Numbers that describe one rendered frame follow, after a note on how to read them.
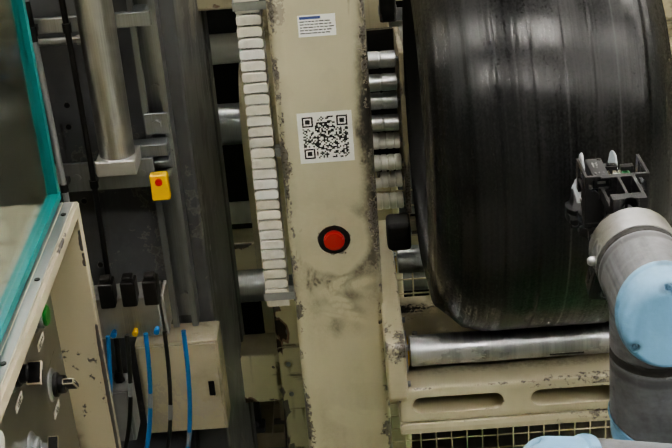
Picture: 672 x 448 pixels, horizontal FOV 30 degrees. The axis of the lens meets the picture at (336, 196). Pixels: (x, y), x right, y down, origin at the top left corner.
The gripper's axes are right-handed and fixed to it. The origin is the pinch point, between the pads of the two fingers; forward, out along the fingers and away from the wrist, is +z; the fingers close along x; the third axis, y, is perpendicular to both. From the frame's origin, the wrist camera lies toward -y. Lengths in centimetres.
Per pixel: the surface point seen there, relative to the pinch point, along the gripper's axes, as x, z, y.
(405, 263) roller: 21, 43, -33
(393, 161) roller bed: 21, 62, -23
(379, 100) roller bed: 23, 63, -12
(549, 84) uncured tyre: 4.1, 5.0, 11.0
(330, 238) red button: 32.3, 21.9, -16.4
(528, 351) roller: 5.4, 14.7, -33.0
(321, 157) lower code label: 32.7, 22.4, -4.0
